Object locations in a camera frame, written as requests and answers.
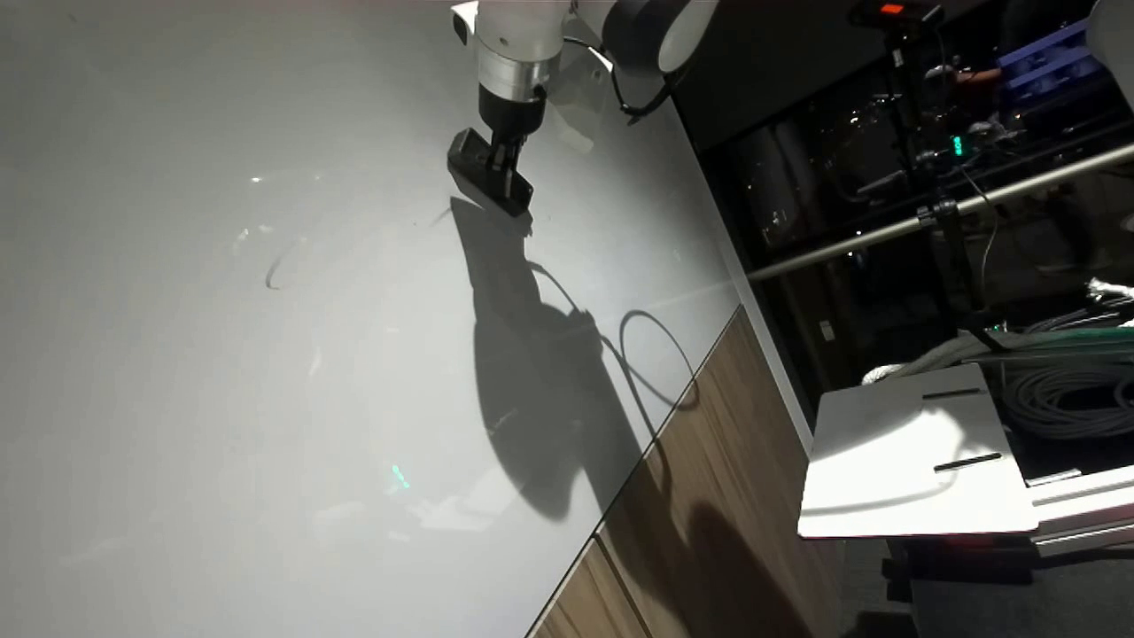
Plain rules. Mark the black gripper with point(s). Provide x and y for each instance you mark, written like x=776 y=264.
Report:
x=510 y=114

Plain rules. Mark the black whiteboard eraser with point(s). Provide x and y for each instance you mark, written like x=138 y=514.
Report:
x=482 y=180

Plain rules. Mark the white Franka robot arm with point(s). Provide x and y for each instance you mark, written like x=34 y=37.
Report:
x=520 y=37

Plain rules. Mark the long metal pole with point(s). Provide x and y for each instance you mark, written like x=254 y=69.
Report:
x=851 y=242

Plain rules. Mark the black pole clamp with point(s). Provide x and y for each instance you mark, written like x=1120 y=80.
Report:
x=941 y=214

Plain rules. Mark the small white side table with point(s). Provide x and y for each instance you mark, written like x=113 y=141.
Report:
x=897 y=474

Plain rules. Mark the blue storage box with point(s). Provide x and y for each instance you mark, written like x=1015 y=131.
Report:
x=1051 y=59

